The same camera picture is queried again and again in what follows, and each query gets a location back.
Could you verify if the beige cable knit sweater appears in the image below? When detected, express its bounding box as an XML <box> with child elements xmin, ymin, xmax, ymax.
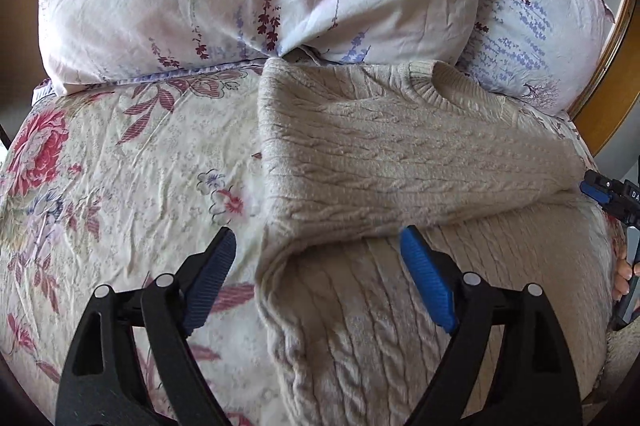
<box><xmin>252</xmin><ymin>56</ymin><xmax>616</xmax><ymax>426</ymax></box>

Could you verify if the person's right hand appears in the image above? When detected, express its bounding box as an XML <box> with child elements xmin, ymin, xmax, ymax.
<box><xmin>613</xmin><ymin>258</ymin><xmax>636</xmax><ymax>301</ymax></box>

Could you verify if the blue floral pillow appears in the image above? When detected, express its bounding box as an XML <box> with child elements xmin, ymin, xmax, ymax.
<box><xmin>456</xmin><ymin>0</ymin><xmax>612</xmax><ymax>116</ymax></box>

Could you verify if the floral bed sheet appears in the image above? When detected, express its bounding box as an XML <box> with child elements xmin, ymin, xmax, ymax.
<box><xmin>1</xmin><ymin>69</ymin><xmax>286</xmax><ymax>425</ymax></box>

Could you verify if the wooden headboard frame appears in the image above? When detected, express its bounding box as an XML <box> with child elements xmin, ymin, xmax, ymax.
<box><xmin>568</xmin><ymin>0</ymin><xmax>639</xmax><ymax>155</ymax></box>

